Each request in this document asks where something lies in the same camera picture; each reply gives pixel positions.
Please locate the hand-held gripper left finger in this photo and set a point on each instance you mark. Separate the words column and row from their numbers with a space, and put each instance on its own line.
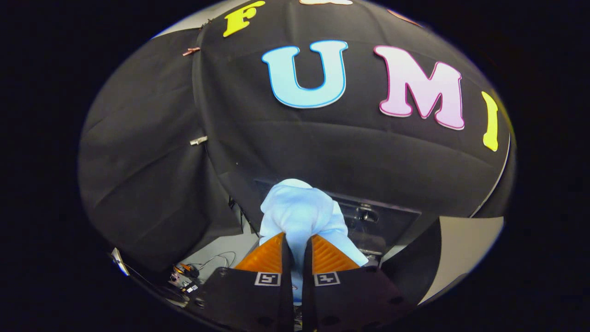
column 258, row 304

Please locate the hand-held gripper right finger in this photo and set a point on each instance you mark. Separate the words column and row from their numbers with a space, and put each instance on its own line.
column 341, row 304

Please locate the light blue shirt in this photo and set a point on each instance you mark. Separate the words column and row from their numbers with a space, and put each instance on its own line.
column 299, row 212

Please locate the black backdrop cloth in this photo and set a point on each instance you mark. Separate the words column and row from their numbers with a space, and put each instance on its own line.
column 322, row 147

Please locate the silver cloth clip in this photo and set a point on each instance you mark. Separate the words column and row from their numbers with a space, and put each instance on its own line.
column 199, row 140

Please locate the pink cloth clip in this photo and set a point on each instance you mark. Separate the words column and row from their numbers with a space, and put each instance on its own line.
column 191, row 50

